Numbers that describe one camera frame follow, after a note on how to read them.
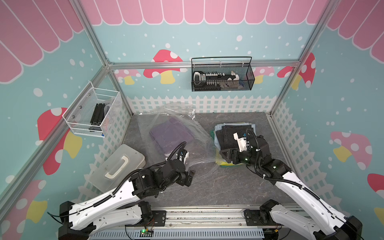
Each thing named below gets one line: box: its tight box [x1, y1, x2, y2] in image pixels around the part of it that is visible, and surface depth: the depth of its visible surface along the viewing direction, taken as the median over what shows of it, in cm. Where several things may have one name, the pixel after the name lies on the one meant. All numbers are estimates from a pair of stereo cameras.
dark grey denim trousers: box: [215, 125, 253, 150], surface depth 91 cm
